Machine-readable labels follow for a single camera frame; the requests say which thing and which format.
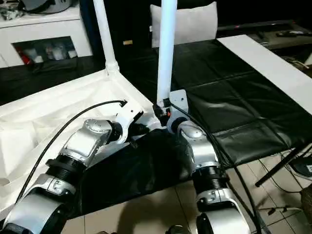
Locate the white plastic table leg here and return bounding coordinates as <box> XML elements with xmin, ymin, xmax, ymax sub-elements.
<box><xmin>156</xmin><ymin>0</ymin><xmax>178</xmax><ymax>106</ymax></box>
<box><xmin>93</xmin><ymin>0</ymin><xmax>122</xmax><ymax>75</ymax></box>

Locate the white plastic table top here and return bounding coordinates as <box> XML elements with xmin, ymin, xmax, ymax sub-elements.
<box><xmin>0</xmin><ymin>68</ymin><xmax>160</xmax><ymax>214</ymax></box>

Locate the grey cushion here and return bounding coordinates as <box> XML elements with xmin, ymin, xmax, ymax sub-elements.
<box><xmin>149</xmin><ymin>1</ymin><xmax>218</xmax><ymax>49</ymax></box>

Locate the white flat board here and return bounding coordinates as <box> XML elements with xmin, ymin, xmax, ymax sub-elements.
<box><xmin>216</xmin><ymin>34</ymin><xmax>312</xmax><ymax>113</ymax></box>

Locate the white cabinet with glass doors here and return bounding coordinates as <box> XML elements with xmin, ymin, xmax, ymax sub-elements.
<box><xmin>0</xmin><ymin>10</ymin><xmax>94</xmax><ymax>69</ymax></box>

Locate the grey floor device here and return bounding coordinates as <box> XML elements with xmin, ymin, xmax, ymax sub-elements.
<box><xmin>292</xmin><ymin>160</ymin><xmax>312</xmax><ymax>176</ymax></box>

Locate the black remote control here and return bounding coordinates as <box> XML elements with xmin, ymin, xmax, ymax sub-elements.
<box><xmin>275</xmin><ymin>30</ymin><xmax>312</xmax><ymax>38</ymax></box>

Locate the grey round bag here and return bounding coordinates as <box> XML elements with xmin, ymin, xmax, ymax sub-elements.
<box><xmin>19</xmin><ymin>0</ymin><xmax>74</xmax><ymax>15</ymax></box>

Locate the dark clutter pile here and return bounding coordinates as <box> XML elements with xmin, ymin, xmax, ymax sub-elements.
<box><xmin>0</xmin><ymin>6</ymin><xmax>25</xmax><ymax>22</ymax></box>

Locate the black right camera cable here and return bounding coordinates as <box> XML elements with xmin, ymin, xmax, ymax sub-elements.
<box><xmin>168</xmin><ymin>101</ymin><xmax>263</xmax><ymax>234</ymax></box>

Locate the black camera cable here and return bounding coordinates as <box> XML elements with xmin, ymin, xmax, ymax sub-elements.
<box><xmin>168</xmin><ymin>101</ymin><xmax>263</xmax><ymax>234</ymax></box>
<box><xmin>18</xmin><ymin>99</ymin><xmax>129</xmax><ymax>203</ymax></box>

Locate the black left camera cable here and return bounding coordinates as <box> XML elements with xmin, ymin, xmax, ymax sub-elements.
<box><xmin>18</xmin><ymin>99</ymin><xmax>129</xmax><ymax>203</ymax></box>

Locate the black metal frame bar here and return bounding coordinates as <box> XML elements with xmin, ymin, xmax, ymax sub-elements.
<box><xmin>254</xmin><ymin>143</ymin><xmax>312</xmax><ymax>188</ymax></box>

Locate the thin black metal rail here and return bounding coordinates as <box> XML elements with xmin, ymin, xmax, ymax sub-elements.
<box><xmin>216</xmin><ymin>20</ymin><xmax>297</xmax><ymax>32</ymax></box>

